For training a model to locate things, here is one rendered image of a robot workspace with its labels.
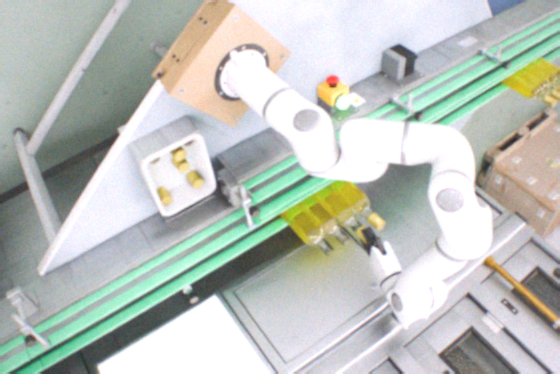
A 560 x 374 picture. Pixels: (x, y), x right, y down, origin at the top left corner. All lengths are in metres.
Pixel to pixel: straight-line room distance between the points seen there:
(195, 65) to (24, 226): 1.09
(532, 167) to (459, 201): 4.34
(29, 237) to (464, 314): 1.51
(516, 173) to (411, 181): 3.43
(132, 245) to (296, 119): 0.64
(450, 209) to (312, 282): 0.63
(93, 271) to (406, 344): 0.90
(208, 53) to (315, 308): 0.76
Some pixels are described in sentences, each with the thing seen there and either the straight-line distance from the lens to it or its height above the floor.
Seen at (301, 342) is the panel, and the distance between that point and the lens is 1.32.
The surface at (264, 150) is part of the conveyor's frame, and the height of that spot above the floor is 0.83.
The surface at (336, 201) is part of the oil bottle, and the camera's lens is 1.38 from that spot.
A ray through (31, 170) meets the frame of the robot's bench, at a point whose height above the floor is 0.30.
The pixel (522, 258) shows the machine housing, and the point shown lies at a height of 1.46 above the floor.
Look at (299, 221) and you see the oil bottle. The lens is 1.33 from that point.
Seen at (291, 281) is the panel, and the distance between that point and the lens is 1.41.
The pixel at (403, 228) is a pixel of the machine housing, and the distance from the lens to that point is 1.57.
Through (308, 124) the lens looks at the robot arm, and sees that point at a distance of 0.93.
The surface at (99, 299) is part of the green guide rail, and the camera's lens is 1.33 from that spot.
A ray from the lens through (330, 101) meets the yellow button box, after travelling 1.44.
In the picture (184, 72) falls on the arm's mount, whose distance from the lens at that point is 1.06.
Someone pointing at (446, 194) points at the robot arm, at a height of 1.41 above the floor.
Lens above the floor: 1.71
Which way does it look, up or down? 36 degrees down
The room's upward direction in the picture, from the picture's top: 137 degrees clockwise
